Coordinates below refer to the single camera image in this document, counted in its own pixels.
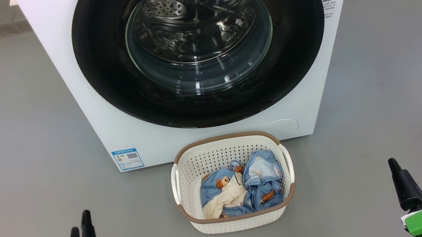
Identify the blue and cream bear garment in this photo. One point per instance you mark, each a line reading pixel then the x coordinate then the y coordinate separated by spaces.
pixel 224 197

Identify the perforated steel washer drum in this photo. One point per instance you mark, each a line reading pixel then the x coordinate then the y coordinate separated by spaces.
pixel 196 27

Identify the blue energy label sticker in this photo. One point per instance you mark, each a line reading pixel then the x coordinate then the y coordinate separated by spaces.
pixel 127 159

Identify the white basket with brown rim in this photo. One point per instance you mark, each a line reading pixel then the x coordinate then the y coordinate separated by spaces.
pixel 200 160

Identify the blue bear print garment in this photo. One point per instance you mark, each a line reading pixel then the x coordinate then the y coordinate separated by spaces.
pixel 264 192

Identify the round white filter cover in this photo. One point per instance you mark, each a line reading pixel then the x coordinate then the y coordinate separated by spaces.
pixel 281 129

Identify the white front-load washing machine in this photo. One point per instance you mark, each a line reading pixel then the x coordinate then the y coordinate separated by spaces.
pixel 71 91

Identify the black-rimmed glass washer door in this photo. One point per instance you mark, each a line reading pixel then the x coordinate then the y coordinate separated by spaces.
pixel 110 86

